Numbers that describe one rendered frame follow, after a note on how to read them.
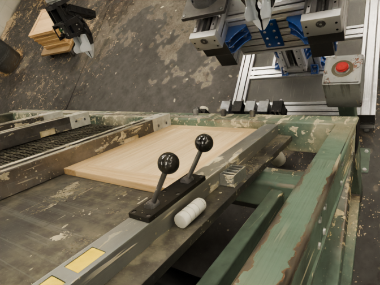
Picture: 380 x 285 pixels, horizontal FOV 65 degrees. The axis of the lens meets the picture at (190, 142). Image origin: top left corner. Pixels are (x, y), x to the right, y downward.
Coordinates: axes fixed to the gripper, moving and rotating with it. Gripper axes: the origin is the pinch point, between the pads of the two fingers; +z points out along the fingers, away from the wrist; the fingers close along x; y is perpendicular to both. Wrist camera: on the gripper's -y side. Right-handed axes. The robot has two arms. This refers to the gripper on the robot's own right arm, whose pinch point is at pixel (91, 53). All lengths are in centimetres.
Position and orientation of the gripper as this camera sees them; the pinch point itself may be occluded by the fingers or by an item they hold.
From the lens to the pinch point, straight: 123.1
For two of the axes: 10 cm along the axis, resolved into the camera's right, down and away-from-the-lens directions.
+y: -4.4, 6.4, -6.3
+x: 8.4, 0.5, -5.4
